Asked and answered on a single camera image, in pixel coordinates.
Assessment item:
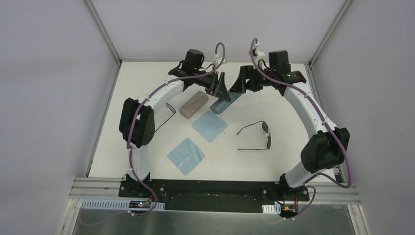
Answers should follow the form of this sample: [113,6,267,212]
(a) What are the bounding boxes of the left white cable duct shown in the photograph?
[81,199,165,211]

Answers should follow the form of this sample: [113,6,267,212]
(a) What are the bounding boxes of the purple cable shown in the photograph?
[249,38,353,225]
[79,42,227,227]

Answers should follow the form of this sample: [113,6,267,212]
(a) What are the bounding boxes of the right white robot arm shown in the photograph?
[231,49,350,201]

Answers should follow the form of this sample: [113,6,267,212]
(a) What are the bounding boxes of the right thin-frame sunglasses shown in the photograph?
[236,120,272,152]

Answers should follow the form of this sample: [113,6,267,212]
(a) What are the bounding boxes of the blue cleaning cloth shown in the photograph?
[191,111,228,142]
[167,138,205,175]

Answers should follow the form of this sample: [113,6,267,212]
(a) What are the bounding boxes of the right white cable duct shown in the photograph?
[262,204,281,214]

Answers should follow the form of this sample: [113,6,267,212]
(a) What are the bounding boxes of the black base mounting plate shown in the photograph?
[118,176,310,213]

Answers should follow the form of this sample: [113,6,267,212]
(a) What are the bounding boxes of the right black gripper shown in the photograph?
[231,65,277,94]

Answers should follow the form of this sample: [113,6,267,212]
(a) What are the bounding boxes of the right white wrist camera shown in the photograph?
[253,42,267,60]

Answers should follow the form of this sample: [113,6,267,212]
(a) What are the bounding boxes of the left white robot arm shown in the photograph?
[118,48,231,200]

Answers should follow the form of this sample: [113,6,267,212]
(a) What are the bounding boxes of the left thin-frame sunglasses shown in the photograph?
[155,103,176,132]

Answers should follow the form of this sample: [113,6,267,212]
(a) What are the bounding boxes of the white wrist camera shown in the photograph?
[253,42,267,60]
[214,57,227,67]

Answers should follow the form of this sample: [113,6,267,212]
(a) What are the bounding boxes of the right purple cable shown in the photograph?
[249,38,353,225]

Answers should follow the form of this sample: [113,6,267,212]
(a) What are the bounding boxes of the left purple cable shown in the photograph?
[79,42,227,227]

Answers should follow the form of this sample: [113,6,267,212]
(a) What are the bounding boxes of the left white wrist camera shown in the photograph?
[214,57,227,67]

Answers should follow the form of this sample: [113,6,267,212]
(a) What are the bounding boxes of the thin-frame sunglasses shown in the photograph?
[155,103,176,132]
[236,120,272,152]

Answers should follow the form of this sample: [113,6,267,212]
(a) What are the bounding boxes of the blue-green glasses case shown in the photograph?
[210,92,242,115]

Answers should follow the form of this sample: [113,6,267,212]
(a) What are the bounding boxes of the white cable duct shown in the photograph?
[81,199,165,211]
[262,204,281,214]

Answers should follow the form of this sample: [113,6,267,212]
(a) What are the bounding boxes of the aluminium front rail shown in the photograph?
[69,178,361,205]

